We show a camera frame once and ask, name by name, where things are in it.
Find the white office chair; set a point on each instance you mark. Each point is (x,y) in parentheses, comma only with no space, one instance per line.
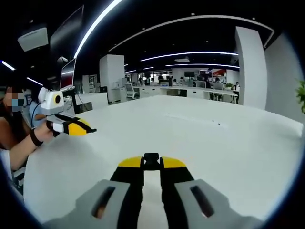
(131,90)

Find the black hanging ceiling panel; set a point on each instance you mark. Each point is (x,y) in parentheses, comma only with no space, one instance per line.
(68,31)

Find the green potted plant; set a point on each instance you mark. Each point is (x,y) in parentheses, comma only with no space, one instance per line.
(301,95)

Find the long ceiling light strip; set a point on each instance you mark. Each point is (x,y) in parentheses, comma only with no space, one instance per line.
(95,23)

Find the person's left hand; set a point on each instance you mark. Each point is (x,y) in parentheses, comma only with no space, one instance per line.
(44,133)

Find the black wristband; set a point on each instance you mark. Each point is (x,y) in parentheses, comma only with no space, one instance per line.
(36,138)

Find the silver framed monitor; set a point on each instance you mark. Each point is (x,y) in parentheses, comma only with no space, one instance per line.
(68,75)

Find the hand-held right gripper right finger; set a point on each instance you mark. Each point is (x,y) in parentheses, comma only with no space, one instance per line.
(190,202)

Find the white ceiling air conditioner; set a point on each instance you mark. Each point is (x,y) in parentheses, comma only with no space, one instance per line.
(33,39)

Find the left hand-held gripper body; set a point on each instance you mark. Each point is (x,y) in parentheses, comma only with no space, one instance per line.
(51,102)

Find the black box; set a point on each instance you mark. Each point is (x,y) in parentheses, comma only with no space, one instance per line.
(85,107)

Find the long white office desk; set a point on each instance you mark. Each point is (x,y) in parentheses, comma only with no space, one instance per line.
(195,91)

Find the person's upper body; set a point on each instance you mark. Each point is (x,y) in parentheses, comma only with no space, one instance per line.
(9,133)

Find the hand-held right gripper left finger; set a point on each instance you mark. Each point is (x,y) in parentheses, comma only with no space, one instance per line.
(100,202)

